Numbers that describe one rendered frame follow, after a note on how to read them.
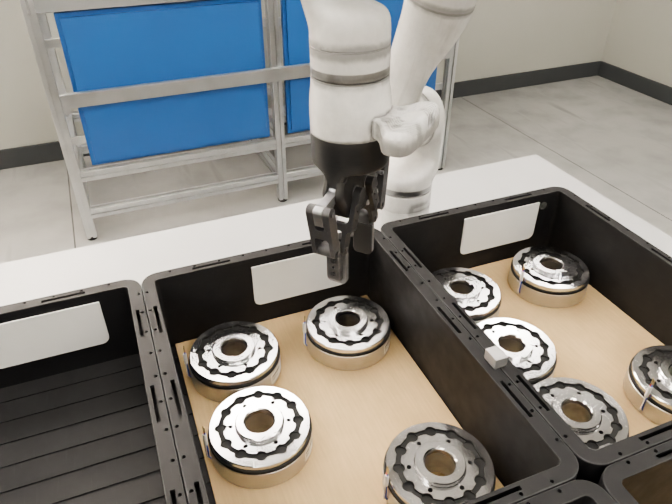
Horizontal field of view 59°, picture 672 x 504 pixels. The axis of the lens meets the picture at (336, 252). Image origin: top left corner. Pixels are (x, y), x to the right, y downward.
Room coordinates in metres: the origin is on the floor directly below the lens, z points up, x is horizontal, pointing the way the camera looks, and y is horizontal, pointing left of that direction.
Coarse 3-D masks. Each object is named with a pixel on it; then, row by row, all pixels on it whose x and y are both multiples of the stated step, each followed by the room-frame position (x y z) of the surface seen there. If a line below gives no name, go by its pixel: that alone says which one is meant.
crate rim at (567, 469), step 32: (256, 256) 0.58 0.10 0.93; (416, 288) 0.52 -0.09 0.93; (160, 320) 0.47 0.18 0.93; (448, 320) 0.48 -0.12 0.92; (160, 352) 0.42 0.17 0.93; (480, 352) 0.42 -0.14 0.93; (512, 384) 0.38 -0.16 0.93; (192, 448) 0.31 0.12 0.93; (192, 480) 0.28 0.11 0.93; (544, 480) 0.28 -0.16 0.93
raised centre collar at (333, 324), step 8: (336, 312) 0.55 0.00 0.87; (344, 312) 0.56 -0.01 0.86; (352, 312) 0.56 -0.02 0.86; (360, 312) 0.55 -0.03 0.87; (328, 320) 0.54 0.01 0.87; (360, 320) 0.54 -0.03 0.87; (336, 328) 0.53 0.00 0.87; (344, 328) 0.53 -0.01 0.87; (352, 328) 0.53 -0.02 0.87; (360, 328) 0.53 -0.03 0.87
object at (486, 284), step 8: (432, 272) 0.64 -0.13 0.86; (440, 272) 0.64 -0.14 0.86; (448, 272) 0.65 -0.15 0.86; (456, 272) 0.65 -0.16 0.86; (464, 272) 0.65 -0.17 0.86; (472, 272) 0.64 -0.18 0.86; (440, 280) 0.63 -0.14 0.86; (480, 280) 0.63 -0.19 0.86; (488, 280) 0.63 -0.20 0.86; (480, 288) 0.61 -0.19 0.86; (488, 288) 0.61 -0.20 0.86; (496, 288) 0.61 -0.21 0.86; (480, 296) 0.59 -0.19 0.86; (488, 296) 0.60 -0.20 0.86; (496, 296) 0.59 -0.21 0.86; (464, 304) 0.58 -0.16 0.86; (472, 304) 0.58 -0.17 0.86; (480, 304) 0.58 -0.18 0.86; (488, 304) 0.58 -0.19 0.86; (496, 304) 0.58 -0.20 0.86; (472, 312) 0.56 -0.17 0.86; (480, 312) 0.56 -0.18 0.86; (488, 312) 0.56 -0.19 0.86
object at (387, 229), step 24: (528, 192) 0.74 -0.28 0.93; (552, 192) 0.75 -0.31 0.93; (432, 216) 0.68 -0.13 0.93; (456, 216) 0.69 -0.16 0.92; (600, 216) 0.68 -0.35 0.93; (432, 288) 0.52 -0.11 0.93; (456, 312) 0.48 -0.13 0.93; (480, 336) 0.44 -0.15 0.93; (528, 384) 0.38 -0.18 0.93; (552, 408) 0.35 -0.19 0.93; (648, 432) 0.32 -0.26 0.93; (576, 456) 0.30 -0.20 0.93; (600, 456) 0.30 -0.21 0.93; (624, 456) 0.30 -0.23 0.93
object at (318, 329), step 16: (320, 304) 0.58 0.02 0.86; (336, 304) 0.58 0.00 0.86; (352, 304) 0.58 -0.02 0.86; (368, 304) 0.58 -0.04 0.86; (320, 320) 0.55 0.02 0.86; (368, 320) 0.54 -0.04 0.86; (384, 320) 0.54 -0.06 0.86; (320, 336) 0.52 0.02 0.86; (336, 336) 0.52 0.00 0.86; (352, 336) 0.52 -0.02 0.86; (368, 336) 0.52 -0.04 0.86; (384, 336) 0.52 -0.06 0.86; (336, 352) 0.50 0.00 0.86; (352, 352) 0.49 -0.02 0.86
